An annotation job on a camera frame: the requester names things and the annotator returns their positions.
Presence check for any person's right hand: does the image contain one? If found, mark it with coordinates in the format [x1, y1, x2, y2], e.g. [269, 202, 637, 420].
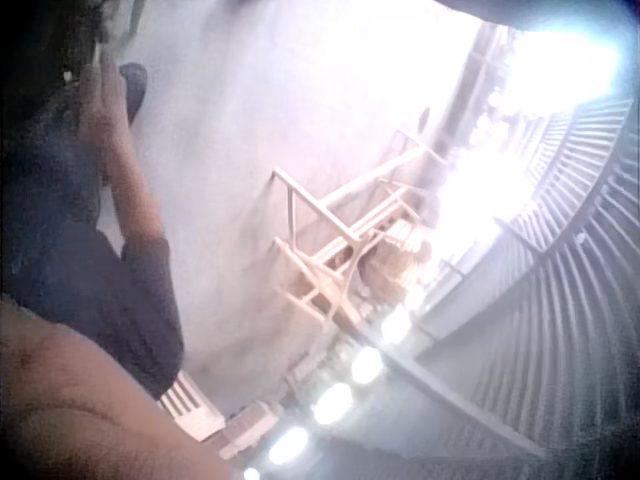
[75, 52, 126, 126]

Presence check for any white wooden table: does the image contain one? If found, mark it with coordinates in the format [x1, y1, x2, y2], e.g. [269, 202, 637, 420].
[319, 127, 447, 214]

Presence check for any tan woven basket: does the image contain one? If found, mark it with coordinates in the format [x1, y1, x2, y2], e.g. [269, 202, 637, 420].
[357, 222, 434, 304]

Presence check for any white wooden crate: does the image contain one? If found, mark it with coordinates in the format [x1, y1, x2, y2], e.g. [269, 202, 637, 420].
[218, 399, 289, 464]

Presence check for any grey metal bar gate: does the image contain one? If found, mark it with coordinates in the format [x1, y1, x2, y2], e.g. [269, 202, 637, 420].
[399, 97, 640, 480]

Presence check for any dark metal post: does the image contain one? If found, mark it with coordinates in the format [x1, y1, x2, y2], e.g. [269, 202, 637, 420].
[435, 24, 509, 159]

